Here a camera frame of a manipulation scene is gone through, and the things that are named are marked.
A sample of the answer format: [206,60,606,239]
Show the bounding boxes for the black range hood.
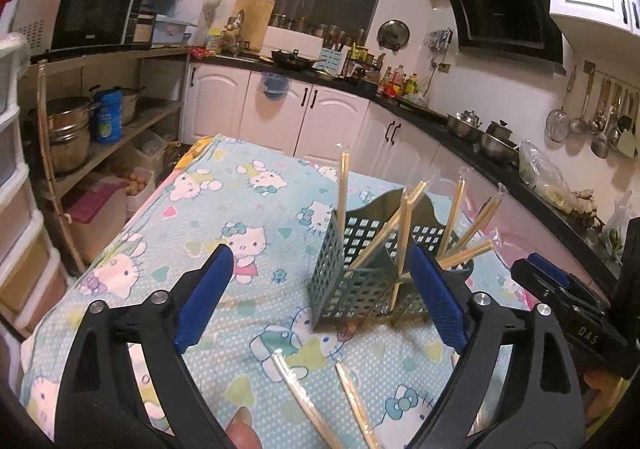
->
[449,0,566,75]

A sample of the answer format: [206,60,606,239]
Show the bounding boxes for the green plastic utensil basket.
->
[307,189,474,330]

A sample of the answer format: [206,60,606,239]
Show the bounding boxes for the black wok on counter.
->
[271,49,321,72]

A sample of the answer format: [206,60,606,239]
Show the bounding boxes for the steel pot on counter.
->
[447,110,482,143]

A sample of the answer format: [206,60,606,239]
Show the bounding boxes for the wooden storage shelf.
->
[28,47,190,273]

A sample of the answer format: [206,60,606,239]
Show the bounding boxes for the light blue knife block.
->
[314,47,344,75]

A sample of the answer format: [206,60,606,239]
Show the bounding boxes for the hanging mesh strainer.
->
[544,66,577,143]

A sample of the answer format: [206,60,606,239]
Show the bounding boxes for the Hello Kitty blue tablecloth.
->
[19,133,542,449]

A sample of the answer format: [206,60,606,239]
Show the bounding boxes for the clear plastic bag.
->
[518,141,575,214]

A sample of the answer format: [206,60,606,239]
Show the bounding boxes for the blue canister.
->
[94,88,122,143]

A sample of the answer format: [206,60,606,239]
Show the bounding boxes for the white plastic drawer unit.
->
[0,34,67,337]

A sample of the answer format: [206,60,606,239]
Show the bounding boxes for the hanging pot lid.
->
[376,19,410,52]

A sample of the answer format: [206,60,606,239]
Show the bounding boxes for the person's left hand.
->
[226,407,262,449]

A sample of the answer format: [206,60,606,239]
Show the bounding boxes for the wooden cutting board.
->
[231,0,276,52]

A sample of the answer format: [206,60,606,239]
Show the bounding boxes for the black microwave oven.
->
[11,0,142,56]

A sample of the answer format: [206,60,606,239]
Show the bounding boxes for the wooden chopsticks pair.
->
[387,192,412,313]
[436,167,470,258]
[335,362,382,449]
[448,183,506,254]
[348,180,430,270]
[336,143,350,233]
[438,229,501,270]
[271,349,344,449]

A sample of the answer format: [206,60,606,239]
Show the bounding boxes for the stainless steel stacked pots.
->
[47,96,96,175]

